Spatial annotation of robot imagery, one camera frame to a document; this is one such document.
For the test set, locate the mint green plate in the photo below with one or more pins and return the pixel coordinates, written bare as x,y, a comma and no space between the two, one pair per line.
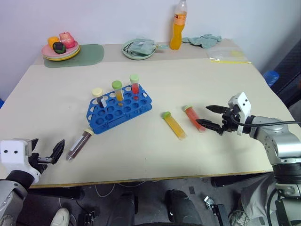
138,57

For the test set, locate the blue test tube rack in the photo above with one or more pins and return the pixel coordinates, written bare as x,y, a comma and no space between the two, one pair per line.
107,122

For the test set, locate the caster wheel on black bracket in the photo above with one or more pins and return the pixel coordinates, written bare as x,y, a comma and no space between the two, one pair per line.
217,212

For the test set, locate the light green plate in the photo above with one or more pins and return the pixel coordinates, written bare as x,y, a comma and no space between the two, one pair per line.
70,54

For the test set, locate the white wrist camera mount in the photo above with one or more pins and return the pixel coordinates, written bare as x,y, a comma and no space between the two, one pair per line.
243,103
11,153

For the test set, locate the orange drink bottle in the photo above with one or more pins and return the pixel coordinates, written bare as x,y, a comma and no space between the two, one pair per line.
176,35

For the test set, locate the clear plastic zip bag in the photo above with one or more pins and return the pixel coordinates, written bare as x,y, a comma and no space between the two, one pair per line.
223,55

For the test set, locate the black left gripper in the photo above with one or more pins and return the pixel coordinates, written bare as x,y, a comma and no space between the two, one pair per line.
37,164

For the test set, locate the orange toy fruit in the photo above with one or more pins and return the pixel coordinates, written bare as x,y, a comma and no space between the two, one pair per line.
52,40

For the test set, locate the green crumpled cloth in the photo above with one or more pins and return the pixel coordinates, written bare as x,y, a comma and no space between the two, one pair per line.
204,41

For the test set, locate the white shoe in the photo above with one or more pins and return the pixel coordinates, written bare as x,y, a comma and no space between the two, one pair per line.
60,217

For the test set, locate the blue plastic object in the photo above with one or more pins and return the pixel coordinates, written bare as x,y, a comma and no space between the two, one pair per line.
1,103

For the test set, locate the pink plate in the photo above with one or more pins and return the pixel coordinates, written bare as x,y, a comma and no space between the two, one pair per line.
48,51

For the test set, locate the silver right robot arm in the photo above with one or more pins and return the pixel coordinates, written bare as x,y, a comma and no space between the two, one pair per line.
282,141

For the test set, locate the dark rounded shape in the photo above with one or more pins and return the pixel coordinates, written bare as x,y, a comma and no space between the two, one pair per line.
124,209
181,209

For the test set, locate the green placemat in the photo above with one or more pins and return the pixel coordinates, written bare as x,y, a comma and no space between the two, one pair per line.
91,55

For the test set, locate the dark green-black toy ball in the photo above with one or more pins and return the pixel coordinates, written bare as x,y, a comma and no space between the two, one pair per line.
58,47

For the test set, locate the black textured case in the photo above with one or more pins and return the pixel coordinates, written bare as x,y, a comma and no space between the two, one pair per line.
291,75

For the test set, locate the yellow plate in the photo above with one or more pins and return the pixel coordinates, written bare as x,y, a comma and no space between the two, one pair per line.
61,59

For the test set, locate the red liquid tube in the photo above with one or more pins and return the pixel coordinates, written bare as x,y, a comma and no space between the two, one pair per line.
193,116
134,78

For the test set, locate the grey cloth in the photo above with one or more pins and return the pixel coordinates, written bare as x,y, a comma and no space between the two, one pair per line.
256,202

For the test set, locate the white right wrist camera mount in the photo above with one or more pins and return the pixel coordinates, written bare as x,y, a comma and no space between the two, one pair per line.
243,103

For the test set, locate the green fabric pouch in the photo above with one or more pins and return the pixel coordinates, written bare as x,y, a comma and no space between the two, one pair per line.
141,48

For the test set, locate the camouflage cloth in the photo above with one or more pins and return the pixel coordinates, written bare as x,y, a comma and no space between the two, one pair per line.
238,219

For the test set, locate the pink-red toy fruit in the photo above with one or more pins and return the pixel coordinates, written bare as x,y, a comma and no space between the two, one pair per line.
67,40

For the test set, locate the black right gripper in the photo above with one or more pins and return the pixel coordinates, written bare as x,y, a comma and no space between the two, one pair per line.
230,122

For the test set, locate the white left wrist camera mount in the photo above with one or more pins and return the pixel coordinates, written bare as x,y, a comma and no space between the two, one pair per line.
11,153

